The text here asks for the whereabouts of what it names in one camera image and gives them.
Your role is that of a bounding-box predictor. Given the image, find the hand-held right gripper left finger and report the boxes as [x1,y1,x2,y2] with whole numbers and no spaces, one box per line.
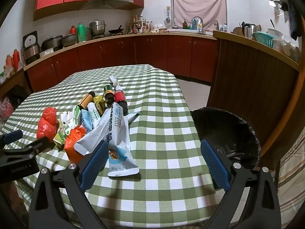
[29,139,110,229]

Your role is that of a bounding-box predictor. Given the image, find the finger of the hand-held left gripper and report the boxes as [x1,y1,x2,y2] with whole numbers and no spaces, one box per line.
[0,136,55,159]
[0,129,23,149]

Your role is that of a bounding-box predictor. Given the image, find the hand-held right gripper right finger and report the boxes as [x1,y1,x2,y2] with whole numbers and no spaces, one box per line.
[200,139,282,229]

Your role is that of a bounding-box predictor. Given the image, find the red plastic bag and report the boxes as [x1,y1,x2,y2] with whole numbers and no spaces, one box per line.
[36,107,59,144]

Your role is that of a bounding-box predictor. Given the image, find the orange plastic bag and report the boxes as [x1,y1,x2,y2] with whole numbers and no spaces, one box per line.
[64,126,87,163]

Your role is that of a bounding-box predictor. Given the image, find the large white tube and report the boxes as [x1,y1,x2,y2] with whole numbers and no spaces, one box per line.
[74,108,112,155]

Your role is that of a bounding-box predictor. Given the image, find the green white packet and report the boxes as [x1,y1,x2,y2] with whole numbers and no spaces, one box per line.
[53,105,83,149]

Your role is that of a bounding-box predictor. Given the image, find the black waste bin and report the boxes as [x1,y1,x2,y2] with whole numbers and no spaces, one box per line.
[189,107,261,170]

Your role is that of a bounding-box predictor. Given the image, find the light blue packet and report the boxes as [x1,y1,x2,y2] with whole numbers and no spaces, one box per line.
[80,109,94,133]

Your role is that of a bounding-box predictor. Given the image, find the white tube teal cap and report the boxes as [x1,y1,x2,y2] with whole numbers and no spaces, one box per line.
[86,102,103,127]

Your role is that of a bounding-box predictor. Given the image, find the yellow wrapper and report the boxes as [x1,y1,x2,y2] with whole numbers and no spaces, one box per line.
[93,95,109,114]

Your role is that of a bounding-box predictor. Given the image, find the brown bottle black cap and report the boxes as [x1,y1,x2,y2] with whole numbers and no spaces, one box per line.
[79,91,96,109]

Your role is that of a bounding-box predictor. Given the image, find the red bottle black cap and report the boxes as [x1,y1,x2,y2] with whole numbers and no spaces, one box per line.
[113,89,129,115]

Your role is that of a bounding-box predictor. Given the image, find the dark bottle green cap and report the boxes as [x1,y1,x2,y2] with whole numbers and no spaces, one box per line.
[103,84,115,106]

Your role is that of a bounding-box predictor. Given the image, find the pink plastic bag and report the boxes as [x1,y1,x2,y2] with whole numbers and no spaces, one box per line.
[0,98,15,123]

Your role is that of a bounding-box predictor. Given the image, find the wooden side table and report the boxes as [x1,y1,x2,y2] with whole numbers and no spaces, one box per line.
[0,69,32,101]

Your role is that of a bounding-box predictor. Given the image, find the green checked tablecloth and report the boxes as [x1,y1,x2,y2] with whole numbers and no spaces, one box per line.
[0,64,222,228]

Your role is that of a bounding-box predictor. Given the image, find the striped cloth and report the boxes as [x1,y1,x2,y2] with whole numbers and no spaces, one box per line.
[278,129,305,229]

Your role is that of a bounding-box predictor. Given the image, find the wooden cabinet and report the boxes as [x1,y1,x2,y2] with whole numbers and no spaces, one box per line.
[207,30,305,163]

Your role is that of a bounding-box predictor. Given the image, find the steel rice cooker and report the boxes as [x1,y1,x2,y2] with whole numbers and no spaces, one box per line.
[22,31,41,64]

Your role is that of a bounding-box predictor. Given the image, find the black pot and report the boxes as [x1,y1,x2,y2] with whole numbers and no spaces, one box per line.
[42,35,63,52]

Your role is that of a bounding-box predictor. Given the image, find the steel basin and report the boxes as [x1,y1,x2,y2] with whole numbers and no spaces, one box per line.
[61,33,79,48]

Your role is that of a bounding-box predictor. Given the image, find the red base cabinets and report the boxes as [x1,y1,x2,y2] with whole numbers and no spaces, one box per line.
[24,33,218,92]

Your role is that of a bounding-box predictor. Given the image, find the green thermos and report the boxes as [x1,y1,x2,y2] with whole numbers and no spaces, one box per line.
[77,23,88,42]

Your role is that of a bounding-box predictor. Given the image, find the steel steamer pot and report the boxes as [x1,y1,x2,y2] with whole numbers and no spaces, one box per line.
[89,19,107,38]

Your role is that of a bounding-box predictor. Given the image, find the teal plastic basket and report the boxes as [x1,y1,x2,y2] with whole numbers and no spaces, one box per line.
[253,31,275,47]

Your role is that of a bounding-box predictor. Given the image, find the black wok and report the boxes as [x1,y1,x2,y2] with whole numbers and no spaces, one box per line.
[108,25,125,35]

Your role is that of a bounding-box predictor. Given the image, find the white sink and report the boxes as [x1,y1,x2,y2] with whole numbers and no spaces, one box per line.
[167,27,213,35]

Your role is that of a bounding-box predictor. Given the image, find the clear plastic containers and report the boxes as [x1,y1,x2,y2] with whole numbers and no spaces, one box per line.
[273,36,300,63]

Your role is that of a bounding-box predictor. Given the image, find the steel kettle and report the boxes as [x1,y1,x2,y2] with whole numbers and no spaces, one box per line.
[242,23,261,40]

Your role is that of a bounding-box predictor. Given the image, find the tall chrome faucet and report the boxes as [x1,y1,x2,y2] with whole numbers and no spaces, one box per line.
[191,16,204,34]

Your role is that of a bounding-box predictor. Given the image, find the white bowl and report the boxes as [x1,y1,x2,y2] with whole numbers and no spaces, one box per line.
[267,28,284,39]

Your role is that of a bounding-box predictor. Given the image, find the group of condiment bottles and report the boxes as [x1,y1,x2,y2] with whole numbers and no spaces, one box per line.
[127,14,154,34]

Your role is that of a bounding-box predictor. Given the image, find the hanging metal strainer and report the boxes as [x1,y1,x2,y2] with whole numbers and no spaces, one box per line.
[164,8,172,28]

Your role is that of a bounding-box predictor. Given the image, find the pink curtain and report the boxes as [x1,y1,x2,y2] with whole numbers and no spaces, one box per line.
[173,0,227,32]

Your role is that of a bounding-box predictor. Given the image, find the range hood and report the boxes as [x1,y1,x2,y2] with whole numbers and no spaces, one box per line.
[78,0,134,11]

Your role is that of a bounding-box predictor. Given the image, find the hanging dark clothes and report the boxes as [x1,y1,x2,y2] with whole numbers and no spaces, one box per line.
[279,0,301,41]

